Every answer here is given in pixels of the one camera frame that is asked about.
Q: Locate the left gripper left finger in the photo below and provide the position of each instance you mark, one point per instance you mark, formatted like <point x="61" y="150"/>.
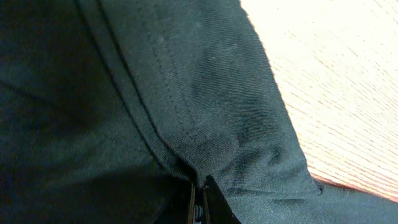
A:
<point x="181" y="208"/>

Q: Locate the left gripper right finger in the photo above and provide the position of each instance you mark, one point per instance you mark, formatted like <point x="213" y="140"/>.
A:
<point x="216" y="208"/>

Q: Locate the black t-shirt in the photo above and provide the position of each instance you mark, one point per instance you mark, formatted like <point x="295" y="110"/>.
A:
<point x="108" y="106"/>

